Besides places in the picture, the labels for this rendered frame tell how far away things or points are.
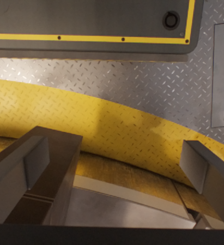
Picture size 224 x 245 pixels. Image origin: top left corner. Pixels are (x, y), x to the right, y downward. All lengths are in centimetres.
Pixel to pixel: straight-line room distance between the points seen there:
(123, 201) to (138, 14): 55
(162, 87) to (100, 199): 53
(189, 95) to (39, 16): 66
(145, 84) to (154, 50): 34
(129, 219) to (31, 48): 61
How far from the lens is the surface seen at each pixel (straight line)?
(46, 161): 17
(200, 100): 90
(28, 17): 54
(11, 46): 55
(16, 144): 44
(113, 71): 80
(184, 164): 17
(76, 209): 68
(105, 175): 77
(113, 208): 67
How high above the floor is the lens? 80
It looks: 74 degrees down
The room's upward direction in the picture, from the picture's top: 179 degrees counter-clockwise
